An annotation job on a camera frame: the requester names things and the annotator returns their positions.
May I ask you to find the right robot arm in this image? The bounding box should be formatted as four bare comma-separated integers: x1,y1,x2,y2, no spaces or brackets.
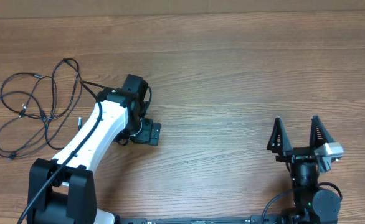
261,116,344,223

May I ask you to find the black cable white tag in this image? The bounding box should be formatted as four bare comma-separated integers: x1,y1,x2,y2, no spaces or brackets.
0,72,57,122

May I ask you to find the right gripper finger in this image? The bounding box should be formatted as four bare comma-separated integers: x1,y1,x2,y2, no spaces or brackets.
309,116,335,148
267,117,293,156

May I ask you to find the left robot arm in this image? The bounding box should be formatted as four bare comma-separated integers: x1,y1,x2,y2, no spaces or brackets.
20,75,161,224

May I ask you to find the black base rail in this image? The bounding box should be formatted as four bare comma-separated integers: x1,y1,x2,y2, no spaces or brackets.
115,215,288,224

